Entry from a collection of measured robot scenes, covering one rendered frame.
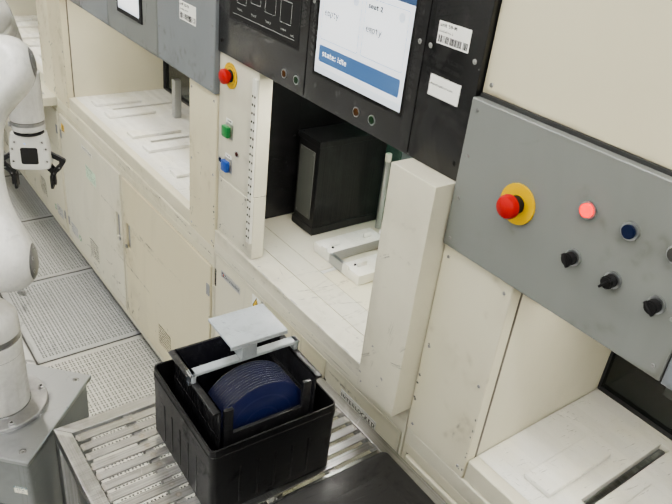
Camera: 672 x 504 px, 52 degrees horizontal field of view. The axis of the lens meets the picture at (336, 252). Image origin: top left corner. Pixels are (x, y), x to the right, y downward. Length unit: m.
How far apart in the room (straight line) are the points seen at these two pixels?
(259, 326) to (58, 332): 1.93
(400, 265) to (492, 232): 0.21
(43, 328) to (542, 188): 2.48
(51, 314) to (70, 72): 1.04
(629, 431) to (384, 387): 0.54
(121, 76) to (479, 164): 2.33
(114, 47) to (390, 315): 2.17
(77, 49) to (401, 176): 2.15
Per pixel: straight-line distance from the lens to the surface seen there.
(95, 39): 3.22
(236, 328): 1.33
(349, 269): 1.89
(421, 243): 1.26
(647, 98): 1.02
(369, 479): 1.38
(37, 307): 3.35
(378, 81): 1.36
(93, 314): 3.26
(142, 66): 3.32
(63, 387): 1.73
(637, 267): 1.05
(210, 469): 1.34
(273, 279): 1.88
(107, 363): 2.98
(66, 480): 1.71
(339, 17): 1.45
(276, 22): 1.64
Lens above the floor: 1.88
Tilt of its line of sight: 30 degrees down
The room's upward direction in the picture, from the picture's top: 7 degrees clockwise
